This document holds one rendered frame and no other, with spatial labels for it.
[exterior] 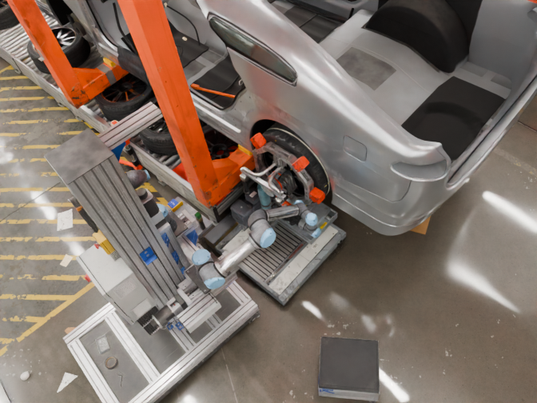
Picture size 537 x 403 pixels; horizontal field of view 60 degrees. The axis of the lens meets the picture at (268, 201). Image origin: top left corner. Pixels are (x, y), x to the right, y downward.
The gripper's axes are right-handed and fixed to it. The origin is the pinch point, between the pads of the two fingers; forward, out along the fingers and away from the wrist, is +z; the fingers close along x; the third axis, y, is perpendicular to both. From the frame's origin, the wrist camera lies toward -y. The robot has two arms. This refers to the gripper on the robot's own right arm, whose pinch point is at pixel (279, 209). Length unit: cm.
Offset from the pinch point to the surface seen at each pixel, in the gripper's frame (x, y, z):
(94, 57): -55, -57, 344
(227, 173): -6, -13, 62
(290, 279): 12, -75, -14
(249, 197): -11, -40, 48
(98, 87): -10, -24, 253
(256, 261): 16, -82, 21
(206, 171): 13, 10, 60
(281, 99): -30, 72, 17
